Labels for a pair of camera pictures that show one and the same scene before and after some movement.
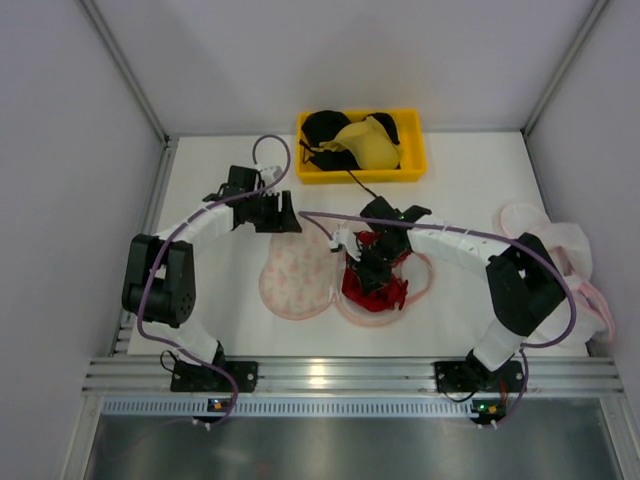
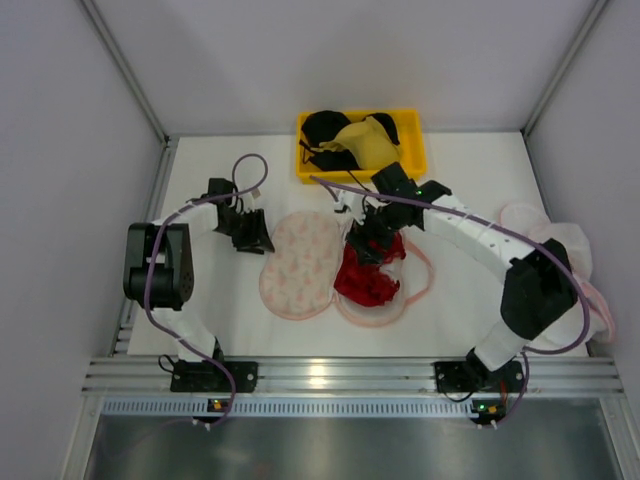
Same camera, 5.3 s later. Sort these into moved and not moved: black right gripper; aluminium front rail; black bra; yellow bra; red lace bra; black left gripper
Moved: red lace bra; black left gripper; black right gripper
Not moved: yellow bra; black bra; aluminium front rail
